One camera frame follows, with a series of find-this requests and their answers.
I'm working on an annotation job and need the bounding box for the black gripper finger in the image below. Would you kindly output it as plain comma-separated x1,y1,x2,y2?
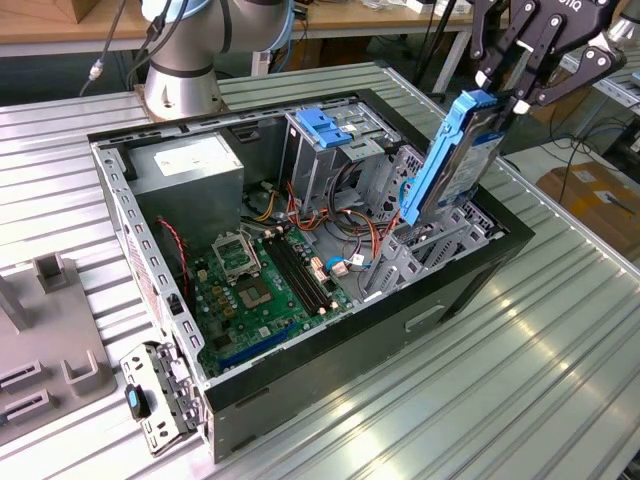
499,14,627,131
469,0,539,96

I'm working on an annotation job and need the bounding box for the hard disk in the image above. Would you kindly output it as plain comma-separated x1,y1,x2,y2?
399,89,507,227

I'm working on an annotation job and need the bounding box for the metal disk bay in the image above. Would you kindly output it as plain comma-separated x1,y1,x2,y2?
359,144,506,304

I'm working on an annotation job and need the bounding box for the large brown cardboard box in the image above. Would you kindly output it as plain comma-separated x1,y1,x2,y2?
499,74,596,124

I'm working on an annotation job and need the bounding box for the black stand pole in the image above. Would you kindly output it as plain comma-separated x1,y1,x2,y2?
413,0,457,96

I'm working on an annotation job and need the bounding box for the cardboard box with labels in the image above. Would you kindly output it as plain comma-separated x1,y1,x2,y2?
534,159,640,256

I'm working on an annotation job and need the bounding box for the blue drive bay latch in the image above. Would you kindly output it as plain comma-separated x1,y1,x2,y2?
294,107,354,150

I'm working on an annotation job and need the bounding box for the metal drive cage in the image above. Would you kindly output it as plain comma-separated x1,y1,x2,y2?
278,94,404,211

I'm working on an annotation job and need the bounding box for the black RAM slot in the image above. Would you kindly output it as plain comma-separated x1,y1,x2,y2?
283,232,335,306
265,239,318,316
277,234,330,310
271,237,324,313

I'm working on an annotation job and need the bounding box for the metal socket cover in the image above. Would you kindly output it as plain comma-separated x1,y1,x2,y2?
212,232,262,282

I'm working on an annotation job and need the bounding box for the grey power supply unit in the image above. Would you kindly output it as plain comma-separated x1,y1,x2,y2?
127,132,246,251

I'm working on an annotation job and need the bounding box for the black open PC case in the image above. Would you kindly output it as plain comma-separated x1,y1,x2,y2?
87,87,536,464

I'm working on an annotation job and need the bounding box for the green motherboard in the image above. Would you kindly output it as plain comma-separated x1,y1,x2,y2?
192,227,354,379

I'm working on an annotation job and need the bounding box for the blue expansion slot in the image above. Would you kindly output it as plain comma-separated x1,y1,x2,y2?
218,322,296,371

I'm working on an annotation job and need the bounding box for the black case fan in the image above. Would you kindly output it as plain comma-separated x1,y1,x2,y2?
158,218,195,307

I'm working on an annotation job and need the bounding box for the wooden box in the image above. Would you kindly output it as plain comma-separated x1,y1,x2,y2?
72,0,104,24

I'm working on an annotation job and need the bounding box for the black clip with blue button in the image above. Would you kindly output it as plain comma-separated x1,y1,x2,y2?
123,383,151,421

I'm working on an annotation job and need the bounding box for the grey parts rack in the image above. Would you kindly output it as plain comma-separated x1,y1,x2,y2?
0,252,119,441

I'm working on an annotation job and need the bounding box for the black wire bundle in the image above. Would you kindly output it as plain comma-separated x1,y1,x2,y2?
328,158,372,214

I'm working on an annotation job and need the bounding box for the orange red wire bundle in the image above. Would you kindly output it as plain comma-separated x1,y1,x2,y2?
287,179,401,261

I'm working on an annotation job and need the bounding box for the yellow wire bundle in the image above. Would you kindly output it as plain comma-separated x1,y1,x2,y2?
255,191,277,222

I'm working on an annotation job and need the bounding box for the red black twisted wire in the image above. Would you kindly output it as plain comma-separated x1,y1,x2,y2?
156,214,190,296

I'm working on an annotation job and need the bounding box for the arm cable with plug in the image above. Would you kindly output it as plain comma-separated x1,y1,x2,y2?
78,0,194,97

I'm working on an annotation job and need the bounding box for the metal hinged slot bracket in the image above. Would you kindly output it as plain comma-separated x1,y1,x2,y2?
119,339,209,459

